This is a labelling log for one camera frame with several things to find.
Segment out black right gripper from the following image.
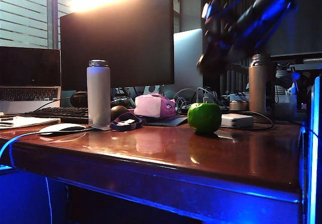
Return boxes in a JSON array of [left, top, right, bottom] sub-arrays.
[[197, 20, 243, 70]]

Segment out grey metal thermos bottle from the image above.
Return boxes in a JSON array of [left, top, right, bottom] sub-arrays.
[[248, 53, 275, 117]]

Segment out green apple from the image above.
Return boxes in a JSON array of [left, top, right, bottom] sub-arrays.
[[187, 102, 222, 135]]

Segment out white thermos bottle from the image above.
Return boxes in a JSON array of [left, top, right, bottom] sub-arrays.
[[86, 59, 112, 130]]

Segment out silver laptop lid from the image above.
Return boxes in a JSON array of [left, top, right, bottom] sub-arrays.
[[173, 28, 204, 92]]

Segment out white power adapter brick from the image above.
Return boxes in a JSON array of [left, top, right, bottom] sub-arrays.
[[220, 113, 254, 129]]

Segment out pink tissue pouch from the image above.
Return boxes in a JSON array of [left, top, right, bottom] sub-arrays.
[[133, 93, 177, 119]]

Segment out black desk shelf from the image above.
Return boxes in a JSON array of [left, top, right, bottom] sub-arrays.
[[270, 51, 322, 71]]

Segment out clear plastic container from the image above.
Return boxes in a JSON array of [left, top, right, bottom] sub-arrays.
[[274, 93, 298, 121]]

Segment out dark pleated curtain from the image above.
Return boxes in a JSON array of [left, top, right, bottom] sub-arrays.
[[200, 0, 322, 94]]

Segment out large black monitor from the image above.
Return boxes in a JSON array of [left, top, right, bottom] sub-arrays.
[[59, 0, 175, 92]]

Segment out dark round ball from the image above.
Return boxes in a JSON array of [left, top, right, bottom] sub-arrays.
[[110, 105, 129, 122]]

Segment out blue lit vertical panel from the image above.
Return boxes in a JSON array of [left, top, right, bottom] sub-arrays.
[[305, 75, 322, 224]]

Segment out black round speaker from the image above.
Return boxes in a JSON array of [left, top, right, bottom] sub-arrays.
[[69, 91, 89, 108]]

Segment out black keyboard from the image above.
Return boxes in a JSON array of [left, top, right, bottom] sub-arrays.
[[21, 106, 90, 125]]

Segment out white computer mouse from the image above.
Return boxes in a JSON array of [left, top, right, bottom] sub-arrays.
[[38, 123, 87, 137]]

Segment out silver open laptop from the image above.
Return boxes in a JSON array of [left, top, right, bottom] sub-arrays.
[[0, 46, 62, 115]]

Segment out white window blinds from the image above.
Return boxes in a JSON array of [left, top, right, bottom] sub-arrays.
[[0, 0, 49, 49]]

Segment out white notebook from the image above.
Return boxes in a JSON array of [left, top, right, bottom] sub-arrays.
[[0, 115, 61, 130]]

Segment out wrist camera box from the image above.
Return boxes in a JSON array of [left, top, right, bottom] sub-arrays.
[[202, 0, 218, 21]]

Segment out tangled white cables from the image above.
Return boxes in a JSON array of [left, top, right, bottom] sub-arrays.
[[173, 87, 203, 115]]

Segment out black adapter cable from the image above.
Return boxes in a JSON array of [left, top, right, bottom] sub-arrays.
[[235, 110, 275, 131]]

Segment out purple strap loop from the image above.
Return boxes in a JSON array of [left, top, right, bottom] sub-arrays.
[[109, 111, 143, 132]]

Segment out white charging cable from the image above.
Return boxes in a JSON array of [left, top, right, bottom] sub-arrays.
[[0, 126, 94, 161]]

